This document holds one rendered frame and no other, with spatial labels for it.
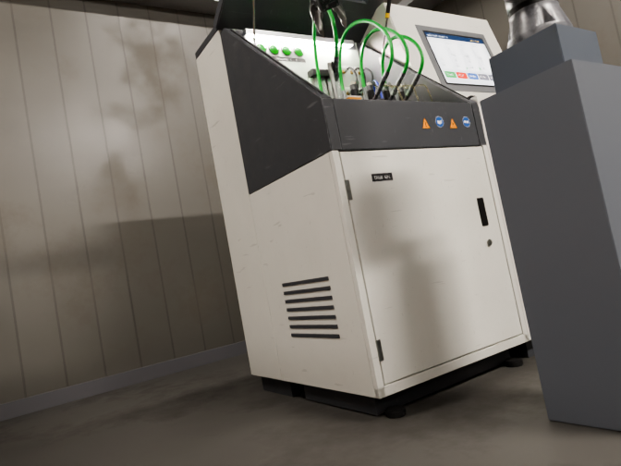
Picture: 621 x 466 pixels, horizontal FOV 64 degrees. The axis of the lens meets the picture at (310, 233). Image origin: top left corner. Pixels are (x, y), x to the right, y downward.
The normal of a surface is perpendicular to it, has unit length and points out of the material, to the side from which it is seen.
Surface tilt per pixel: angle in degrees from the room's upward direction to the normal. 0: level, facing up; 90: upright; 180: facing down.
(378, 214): 90
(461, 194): 90
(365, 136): 90
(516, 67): 90
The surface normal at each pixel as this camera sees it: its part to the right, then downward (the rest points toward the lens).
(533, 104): -0.82, 0.11
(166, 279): 0.54, -0.16
